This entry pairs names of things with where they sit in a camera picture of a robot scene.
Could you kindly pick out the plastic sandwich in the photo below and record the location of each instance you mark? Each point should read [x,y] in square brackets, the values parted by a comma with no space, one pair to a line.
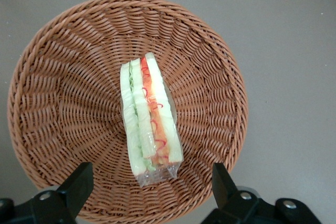
[141,119]

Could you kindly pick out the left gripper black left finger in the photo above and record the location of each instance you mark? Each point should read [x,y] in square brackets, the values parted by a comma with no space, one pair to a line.
[65,200]

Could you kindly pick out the round brown wicker basket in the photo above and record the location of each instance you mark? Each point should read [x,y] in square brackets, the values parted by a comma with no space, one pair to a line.
[65,90]

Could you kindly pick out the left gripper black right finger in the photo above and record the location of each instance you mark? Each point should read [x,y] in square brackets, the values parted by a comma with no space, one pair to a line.
[231,203]

